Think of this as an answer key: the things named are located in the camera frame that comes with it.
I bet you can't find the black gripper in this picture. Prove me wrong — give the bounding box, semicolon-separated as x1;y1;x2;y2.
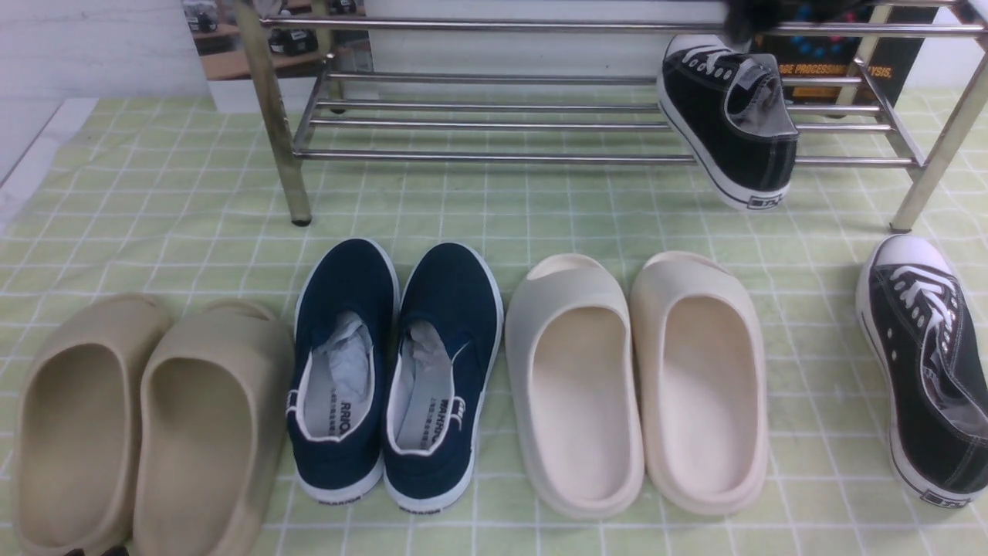
726;1;877;43

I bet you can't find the black canvas sneaker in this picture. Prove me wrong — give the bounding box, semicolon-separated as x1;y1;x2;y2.
657;35;800;212
855;235;987;509

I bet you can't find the metal shoe rack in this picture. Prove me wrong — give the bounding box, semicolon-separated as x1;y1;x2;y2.
235;1;986;233

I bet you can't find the navy slip-on shoe right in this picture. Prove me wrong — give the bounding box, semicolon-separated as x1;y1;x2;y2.
382;242;504;515

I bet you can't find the navy slip-on shoe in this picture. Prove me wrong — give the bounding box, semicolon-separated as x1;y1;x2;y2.
286;237;400;506
382;242;504;515

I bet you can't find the navy slip-on shoe left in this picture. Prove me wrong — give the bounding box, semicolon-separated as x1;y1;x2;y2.
286;237;400;506

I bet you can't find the black image processing book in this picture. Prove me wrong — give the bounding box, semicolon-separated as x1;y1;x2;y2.
750;1;924;106

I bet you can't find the cream slide right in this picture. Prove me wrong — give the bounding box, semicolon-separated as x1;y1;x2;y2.
629;251;769;515

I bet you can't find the cream slide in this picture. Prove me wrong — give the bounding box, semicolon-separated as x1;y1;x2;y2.
505;253;645;520
629;251;769;515

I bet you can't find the cream slide left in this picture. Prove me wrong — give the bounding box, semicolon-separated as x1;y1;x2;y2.
505;253;645;520

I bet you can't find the photo poster board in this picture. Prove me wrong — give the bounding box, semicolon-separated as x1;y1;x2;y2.
182;1;374;114

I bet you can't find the green checkered cloth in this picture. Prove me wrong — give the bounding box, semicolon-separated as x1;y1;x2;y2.
1;99;986;555

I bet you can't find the tan slide right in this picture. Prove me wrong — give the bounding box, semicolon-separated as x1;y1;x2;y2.
133;298;294;555

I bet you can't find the tan slide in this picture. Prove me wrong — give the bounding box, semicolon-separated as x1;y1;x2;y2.
11;293;172;555
133;298;294;555

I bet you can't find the tan slide left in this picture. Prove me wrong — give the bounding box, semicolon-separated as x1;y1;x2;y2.
11;293;172;555

